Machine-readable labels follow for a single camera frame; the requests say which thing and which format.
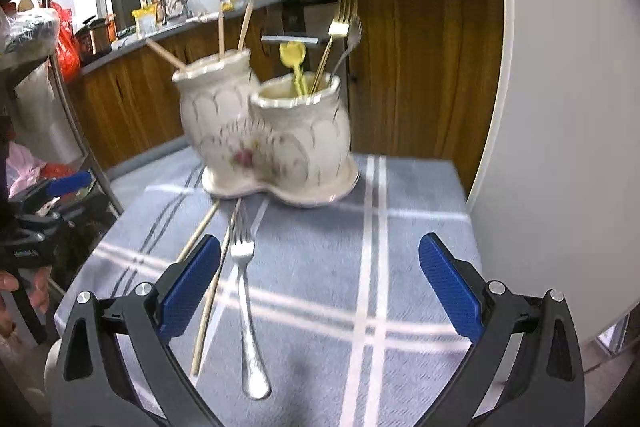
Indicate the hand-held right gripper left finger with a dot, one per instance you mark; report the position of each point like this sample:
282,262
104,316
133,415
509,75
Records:
192,287

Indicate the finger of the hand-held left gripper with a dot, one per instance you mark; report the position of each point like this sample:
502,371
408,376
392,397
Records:
50,214
70,183

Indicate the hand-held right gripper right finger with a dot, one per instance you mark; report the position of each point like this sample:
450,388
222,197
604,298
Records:
447,287

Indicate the wooden chopstick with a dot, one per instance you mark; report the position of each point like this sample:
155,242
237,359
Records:
165,54
220,34
200,229
245,27
207,312

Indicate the silver fork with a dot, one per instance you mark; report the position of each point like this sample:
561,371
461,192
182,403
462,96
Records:
247,307

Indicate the cream floral ceramic utensil holder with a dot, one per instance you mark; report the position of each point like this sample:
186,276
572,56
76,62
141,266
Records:
300,147

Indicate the yellow plastic spoon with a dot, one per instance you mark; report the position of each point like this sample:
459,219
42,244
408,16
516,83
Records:
291,53

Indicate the silver flower-shaped spoon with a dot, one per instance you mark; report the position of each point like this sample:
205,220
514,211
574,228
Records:
353,33

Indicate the gold fork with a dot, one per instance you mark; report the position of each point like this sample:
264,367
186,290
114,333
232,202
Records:
341,19

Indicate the person's left hand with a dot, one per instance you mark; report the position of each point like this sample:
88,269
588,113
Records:
39,292

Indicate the metal shelf rack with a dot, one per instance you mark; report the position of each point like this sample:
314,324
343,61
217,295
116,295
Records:
75,122

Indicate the blue plaid tablecloth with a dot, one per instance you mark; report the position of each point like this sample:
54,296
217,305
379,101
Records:
390,232

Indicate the red plastic bag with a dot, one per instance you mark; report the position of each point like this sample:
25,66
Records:
67,52

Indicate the copper pot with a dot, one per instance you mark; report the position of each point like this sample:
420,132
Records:
97,37

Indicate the yellow food packet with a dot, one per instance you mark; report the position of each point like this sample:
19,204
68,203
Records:
142,19

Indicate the wooden kitchen cabinets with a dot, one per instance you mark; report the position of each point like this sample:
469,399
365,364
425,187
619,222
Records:
425,82

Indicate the white cloth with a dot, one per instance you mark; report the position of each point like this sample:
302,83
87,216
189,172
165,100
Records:
172,2

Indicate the silver built-in oven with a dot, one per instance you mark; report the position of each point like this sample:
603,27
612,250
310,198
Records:
300,19

